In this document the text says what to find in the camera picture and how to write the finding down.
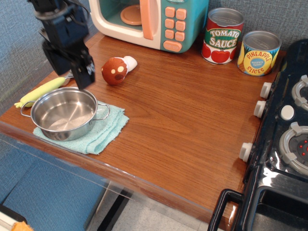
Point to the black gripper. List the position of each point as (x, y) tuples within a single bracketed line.
[(64, 30)]

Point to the black toy stove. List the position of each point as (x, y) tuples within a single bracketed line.
[(275, 194)]

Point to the teal toy microwave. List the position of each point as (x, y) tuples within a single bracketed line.
[(167, 25)]

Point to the white stove knob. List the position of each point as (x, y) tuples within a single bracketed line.
[(245, 151), (259, 108), (265, 91)]

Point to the orange microwave turntable plate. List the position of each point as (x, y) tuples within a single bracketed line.
[(131, 15)]

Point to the tomato sauce can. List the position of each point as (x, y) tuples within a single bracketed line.
[(222, 31)]

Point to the brown plush mushroom toy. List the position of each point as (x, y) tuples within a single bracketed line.
[(115, 69)]

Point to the stainless steel pot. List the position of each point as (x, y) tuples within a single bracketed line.
[(66, 114)]

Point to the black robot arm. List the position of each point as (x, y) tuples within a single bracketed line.
[(64, 30)]

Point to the spoon with yellow-green handle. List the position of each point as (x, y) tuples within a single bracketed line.
[(35, 94)]

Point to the light teal folded napkin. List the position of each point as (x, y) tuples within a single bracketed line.
[(96, 140)]

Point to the pineapple slices can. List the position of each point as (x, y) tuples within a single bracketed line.
[(258, 53)]

